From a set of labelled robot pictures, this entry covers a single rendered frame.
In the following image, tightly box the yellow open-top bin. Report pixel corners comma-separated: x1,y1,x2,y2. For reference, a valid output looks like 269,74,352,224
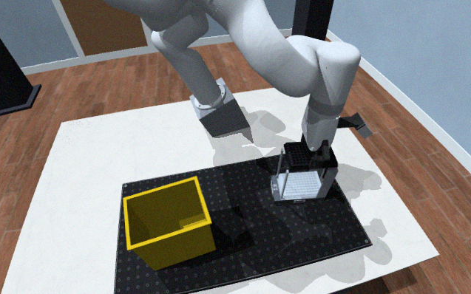
123,176,216,271

